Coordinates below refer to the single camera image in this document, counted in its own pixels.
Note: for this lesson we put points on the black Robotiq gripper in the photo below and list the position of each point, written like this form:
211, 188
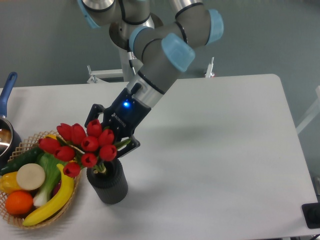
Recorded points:
122, 117

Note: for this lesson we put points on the red tulip bouquet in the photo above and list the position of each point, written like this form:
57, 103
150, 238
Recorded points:
82, 147

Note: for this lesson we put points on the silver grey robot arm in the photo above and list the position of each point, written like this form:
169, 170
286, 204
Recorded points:
165, 52

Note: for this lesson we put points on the dark grey ribbed vase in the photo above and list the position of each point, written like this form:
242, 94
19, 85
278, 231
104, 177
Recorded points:
111, 187

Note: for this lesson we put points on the yellow lemon squash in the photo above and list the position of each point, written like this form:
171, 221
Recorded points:
52, 136

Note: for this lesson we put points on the green bok choy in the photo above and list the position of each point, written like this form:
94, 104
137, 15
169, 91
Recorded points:
52, 176

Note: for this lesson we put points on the yellow banana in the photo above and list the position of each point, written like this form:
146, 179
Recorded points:
53, 205

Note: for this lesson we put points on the woven wicker basket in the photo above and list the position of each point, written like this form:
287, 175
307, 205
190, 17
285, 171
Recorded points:
17, 221

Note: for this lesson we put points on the green cucumber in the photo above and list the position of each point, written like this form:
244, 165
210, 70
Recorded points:
28, 157

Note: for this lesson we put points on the beige round disc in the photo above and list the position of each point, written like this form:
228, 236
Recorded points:
30, 176

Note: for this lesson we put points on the yellow bell pepper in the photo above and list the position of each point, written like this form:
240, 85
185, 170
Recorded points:
9, 184

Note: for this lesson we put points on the orange fruit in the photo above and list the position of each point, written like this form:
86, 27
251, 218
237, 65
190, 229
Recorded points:
19, 202

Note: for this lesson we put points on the black device at edge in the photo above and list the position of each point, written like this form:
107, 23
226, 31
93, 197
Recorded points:
311, 213

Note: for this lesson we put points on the blue handled saucepan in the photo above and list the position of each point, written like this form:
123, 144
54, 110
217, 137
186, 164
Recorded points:
9, 138

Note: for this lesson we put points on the white frame at right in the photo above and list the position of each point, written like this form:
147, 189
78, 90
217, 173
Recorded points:
310, 113

